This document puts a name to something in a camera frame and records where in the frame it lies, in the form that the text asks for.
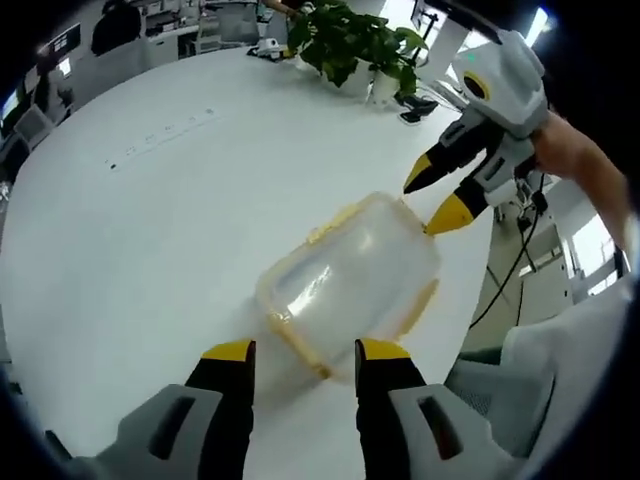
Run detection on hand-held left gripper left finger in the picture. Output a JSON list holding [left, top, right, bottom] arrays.
[[102, 338, 257, 480]]

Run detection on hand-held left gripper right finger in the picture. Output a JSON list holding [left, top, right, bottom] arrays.
[[354, 338, 526, 480]]

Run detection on clear plastic container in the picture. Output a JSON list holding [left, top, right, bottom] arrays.
[[255, 191, 442, 385]]

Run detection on black phone stand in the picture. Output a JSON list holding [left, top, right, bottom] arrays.
[[399, 94, 440, 124]]

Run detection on white plant pot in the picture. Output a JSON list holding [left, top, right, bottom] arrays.
[[343, 59, 401, 107]]

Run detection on green potted plant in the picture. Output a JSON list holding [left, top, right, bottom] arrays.
[[287, 0, 431, 101]]

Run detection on grey office chair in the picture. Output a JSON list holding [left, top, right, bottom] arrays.
[[444, 284, 640, 457]]

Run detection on spare white yellow gripper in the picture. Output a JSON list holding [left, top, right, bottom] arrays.
[[247, 37, 297, 61]]

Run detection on white office chair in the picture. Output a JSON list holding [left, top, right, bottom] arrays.
[[13, 105, 55, 150]]

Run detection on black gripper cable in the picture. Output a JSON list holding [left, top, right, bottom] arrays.
[[467, 164, 551, 331]]

